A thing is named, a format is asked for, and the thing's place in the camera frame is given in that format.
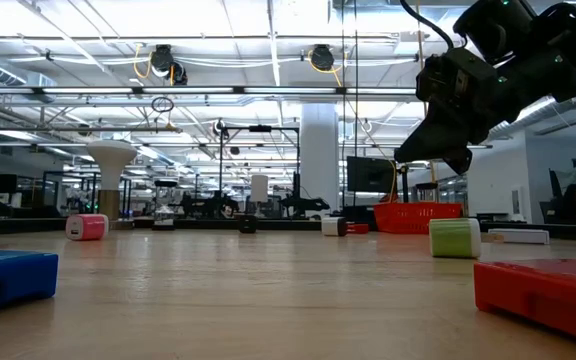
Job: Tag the green and white wall charger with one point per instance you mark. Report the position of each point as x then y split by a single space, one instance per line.
453 238

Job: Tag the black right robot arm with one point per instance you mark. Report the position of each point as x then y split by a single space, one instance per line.
543 75

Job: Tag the white and black wall charger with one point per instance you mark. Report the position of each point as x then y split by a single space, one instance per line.
333 226

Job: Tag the idle black robot arm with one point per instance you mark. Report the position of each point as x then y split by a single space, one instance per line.
308 204
208 205

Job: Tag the black robot station frame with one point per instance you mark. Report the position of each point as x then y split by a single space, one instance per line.
259 128

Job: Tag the white digital clock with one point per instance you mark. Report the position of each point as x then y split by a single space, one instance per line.
518 236

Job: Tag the black computer monitor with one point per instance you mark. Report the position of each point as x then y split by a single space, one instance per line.
368 174

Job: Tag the red digital clock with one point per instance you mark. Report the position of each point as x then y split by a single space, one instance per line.
359 228

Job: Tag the red flat plastic box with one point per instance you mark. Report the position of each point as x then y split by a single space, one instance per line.
543 295

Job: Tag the long fluorescent light strip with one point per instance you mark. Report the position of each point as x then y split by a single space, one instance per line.
288 90

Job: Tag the pink wall charger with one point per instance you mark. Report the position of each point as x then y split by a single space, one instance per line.
87 227

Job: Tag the white ball on stand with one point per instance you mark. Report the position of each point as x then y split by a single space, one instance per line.
112 155

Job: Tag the small red plastic basket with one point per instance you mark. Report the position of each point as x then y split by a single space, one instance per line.
418 217

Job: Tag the blue plastic box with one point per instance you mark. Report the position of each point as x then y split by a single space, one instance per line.
8 280

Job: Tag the black aluminium table frame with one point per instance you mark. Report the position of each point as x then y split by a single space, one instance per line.
28 226

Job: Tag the white building column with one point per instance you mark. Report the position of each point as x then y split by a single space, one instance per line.
319 155

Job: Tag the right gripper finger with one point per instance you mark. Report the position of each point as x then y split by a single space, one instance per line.
435 149
428 132

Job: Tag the white sand hourglass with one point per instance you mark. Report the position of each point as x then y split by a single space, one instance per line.
164 215

